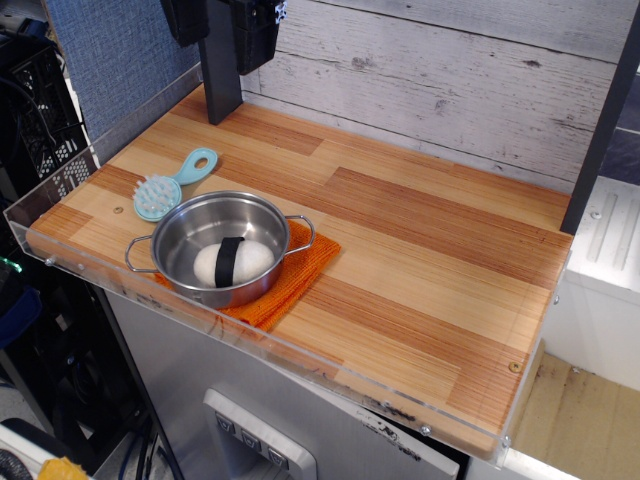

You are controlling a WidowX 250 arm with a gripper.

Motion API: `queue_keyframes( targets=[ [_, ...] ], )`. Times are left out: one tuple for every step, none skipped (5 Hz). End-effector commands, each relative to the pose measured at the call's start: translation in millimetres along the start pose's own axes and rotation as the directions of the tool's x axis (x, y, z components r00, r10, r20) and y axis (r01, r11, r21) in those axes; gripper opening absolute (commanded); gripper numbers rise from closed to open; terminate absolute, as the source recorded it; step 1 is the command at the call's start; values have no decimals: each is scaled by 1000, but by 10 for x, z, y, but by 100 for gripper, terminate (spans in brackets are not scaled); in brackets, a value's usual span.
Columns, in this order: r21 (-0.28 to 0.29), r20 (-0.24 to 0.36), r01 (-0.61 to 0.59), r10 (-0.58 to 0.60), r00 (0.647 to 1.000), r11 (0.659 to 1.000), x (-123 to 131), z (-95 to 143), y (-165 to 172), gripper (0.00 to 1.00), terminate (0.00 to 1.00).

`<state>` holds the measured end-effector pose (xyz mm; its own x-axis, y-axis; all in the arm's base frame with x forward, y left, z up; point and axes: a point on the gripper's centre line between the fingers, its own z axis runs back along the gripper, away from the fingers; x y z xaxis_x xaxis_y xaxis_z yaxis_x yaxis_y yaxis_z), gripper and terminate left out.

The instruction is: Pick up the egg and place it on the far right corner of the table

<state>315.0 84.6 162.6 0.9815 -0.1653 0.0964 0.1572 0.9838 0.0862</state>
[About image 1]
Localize blue fabric panel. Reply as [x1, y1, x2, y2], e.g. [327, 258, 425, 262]
[44, 1, 199, 140]

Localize clear acrylic table guard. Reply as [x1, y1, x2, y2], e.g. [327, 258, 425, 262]
[11, 90, 568, 460]

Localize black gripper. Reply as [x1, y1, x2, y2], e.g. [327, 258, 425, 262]
[161, 1, 288, 75]

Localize white ball with black band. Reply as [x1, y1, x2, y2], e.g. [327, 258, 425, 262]
[193, 237, 275, 288]

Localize white appliance box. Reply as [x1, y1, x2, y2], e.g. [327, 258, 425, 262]
[541, 177, 639, 390]

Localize stainless steel pot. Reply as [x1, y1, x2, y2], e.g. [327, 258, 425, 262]
[125, 190, 316, 309]

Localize light blue hair brush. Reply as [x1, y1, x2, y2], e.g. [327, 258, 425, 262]
[132, 147, 218, 223]

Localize dark grey post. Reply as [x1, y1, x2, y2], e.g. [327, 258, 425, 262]
[560, 1, 639, 235]
[198, 0, 243, 125]

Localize dark grey right post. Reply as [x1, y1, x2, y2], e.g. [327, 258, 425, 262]
[560, 1, 639, 235]

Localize dark grey left post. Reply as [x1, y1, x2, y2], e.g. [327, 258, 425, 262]
[198, 0, 243, 125]

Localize black plastic crate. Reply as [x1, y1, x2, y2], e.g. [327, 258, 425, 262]
[1, 37, 87, 183]

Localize stainless steel cabinet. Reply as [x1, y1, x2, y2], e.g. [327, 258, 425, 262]
[106, 293, 466, 479]

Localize orange cloth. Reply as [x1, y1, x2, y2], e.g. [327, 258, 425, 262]
[152, 220, 343, 333]

